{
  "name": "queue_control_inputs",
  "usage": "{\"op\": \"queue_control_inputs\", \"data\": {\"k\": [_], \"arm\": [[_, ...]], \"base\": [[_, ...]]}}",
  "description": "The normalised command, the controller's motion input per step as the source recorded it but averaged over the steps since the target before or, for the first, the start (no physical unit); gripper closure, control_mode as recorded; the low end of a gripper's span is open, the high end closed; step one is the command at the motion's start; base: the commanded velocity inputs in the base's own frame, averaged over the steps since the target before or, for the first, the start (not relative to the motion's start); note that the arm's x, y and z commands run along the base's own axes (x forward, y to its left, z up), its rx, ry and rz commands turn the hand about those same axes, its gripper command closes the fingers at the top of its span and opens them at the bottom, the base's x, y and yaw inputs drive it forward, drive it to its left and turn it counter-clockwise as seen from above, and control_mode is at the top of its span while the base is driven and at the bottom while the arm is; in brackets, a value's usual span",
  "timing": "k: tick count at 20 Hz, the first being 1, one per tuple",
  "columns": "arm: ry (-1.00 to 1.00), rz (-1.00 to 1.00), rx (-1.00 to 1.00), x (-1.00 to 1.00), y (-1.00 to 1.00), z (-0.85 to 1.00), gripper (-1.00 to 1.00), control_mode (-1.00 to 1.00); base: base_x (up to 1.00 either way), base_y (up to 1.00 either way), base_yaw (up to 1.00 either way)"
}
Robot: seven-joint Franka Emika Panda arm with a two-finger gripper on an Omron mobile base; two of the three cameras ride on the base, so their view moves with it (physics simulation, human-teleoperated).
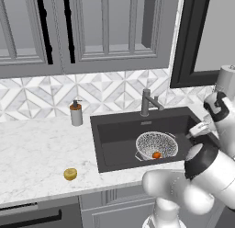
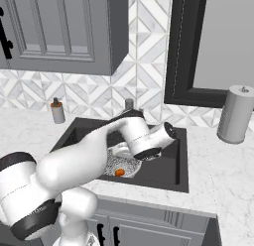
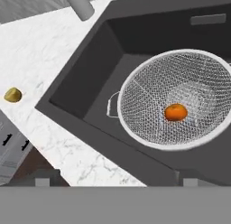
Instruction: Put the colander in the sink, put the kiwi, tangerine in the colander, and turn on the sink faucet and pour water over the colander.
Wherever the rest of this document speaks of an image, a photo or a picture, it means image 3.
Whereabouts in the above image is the grey sink faucet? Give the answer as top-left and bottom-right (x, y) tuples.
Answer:
(61, 0), (96, 22)

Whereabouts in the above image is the white wire mesh colander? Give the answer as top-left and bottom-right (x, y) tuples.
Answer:
(106, 48), (231, 152)

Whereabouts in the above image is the black drawer handle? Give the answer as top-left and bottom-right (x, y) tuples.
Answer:
(1, 133), (31, 152)

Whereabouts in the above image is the orange tangerine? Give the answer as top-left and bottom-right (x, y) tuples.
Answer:
(163, 103), (189, 123)

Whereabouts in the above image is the brown-green kiwi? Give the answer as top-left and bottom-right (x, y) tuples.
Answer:
(3, 87), (23, 104)

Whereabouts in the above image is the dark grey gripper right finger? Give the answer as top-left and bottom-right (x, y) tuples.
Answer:
(172, 169), (222, 187)

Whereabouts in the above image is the dark grey sink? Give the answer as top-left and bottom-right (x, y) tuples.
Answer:
(34, 0), (231, 187)

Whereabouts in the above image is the grey cupboard drawer front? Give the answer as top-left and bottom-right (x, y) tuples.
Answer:
(0, 109), (34, 186)

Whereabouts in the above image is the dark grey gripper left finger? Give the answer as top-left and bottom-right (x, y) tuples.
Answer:
(30, 168), (71, 187)

